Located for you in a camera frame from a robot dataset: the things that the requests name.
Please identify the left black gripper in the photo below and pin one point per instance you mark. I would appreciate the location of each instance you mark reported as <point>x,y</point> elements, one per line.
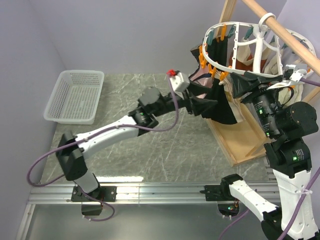
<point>198,105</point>

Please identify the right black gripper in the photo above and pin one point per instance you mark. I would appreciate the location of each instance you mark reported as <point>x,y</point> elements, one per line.
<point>241,83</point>

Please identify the pink underwear navy trim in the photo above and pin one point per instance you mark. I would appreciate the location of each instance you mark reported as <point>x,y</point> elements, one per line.
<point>202,77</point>

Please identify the black boxer briefs tan waistband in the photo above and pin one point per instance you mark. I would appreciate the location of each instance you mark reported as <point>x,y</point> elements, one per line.
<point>226,112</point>

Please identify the white round clip hanger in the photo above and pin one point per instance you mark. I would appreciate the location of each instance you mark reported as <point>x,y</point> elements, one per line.
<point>244,34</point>

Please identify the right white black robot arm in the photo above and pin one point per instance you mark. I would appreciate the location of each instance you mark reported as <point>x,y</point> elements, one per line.
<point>289,158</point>

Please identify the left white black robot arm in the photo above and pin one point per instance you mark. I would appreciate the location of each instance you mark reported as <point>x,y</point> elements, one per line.
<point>74,150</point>

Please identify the cream hanging underwear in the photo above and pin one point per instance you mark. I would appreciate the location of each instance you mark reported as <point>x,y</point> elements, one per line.
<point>271,66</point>

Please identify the pale green hanging underwear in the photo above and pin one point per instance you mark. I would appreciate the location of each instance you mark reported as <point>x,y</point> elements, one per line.
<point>286,98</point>

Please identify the rust orange hanging garment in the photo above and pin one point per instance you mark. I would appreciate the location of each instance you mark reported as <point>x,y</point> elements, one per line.
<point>248,64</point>

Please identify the black hanging garment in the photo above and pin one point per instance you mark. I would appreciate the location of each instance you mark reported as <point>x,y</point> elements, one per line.
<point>216,51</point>

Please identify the white plastic basket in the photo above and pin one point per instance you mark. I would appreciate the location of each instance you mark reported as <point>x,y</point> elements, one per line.
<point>75,97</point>

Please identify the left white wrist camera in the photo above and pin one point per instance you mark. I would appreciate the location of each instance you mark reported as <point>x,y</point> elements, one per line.
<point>179,81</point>

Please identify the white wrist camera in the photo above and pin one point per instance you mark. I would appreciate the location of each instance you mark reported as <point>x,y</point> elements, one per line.
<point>179,81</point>
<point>294,72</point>

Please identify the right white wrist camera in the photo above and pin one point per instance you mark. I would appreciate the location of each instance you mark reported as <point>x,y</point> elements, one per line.
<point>294,72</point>

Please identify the wooden drying rack frame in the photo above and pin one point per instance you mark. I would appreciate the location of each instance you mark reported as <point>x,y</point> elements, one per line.
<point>241,142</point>

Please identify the aluminium mounting rail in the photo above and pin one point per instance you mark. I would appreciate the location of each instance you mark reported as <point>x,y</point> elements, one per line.
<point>179,183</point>

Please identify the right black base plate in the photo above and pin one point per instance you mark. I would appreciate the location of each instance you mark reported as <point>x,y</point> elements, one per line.
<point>227,205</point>

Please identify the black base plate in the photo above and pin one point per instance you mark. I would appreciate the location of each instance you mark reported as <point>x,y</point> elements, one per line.
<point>93,203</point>
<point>227,205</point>

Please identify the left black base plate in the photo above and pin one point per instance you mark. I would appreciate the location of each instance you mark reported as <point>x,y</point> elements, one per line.
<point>93,203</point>

